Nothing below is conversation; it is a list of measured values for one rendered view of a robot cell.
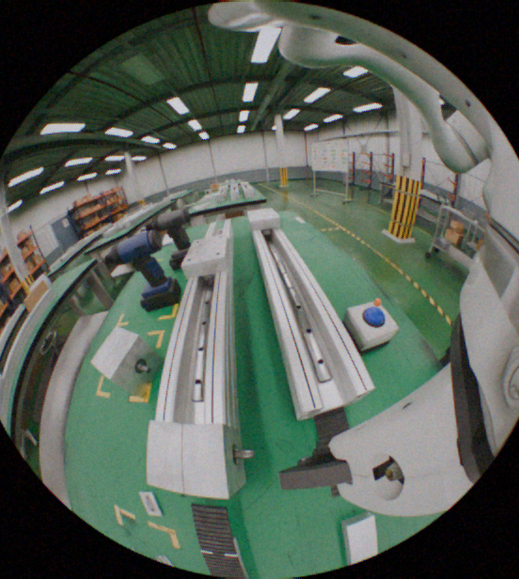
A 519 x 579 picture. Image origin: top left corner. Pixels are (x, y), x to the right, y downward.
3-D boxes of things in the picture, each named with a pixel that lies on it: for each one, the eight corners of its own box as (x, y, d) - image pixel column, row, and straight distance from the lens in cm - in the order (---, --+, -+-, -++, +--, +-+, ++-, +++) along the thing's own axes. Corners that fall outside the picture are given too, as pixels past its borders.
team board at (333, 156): (308, 196, 650) (306, 142, 647) (318, 195, 684) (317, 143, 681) (342, 204, 551) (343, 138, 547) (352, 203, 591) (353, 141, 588)
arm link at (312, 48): (499, 164, 55) (459, 190, 54) (479, 140, 65) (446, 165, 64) (281, 6, 46) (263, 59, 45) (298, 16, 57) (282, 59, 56)
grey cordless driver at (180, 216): (202, 262, 68) (185, 209, 62) (157, 276, 73) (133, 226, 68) (202, 255, 75) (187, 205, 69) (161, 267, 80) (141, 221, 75)
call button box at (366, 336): (386, 345, 40) (401, 327, 36) (349, 360, 35) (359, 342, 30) (369, 318, 43) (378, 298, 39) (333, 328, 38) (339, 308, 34)
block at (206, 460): (263, 481, 31) (253, 498, 22) (183, 478, 34) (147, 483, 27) (255, 428, 30) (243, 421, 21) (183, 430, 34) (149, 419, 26)
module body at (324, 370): (354, 402, 33) (376, 386, 25) (297, 420, 30) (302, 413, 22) (270, 228, 89) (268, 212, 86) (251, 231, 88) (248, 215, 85)
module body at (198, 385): (240, 429, 31) (225, 424, 22) (183, 430, 34) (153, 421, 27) (233, 235, 88) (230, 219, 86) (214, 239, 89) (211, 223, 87)
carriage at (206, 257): (230, 279, 43) (224, 256, 39) (190, 287, 45) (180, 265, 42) (231, 252, 56) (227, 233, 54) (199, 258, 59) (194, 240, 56)
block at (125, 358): (149, 403, 39) (117, 384, 32) (118, 383, 47) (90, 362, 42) (171, 363, 40) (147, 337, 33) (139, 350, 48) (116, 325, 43)
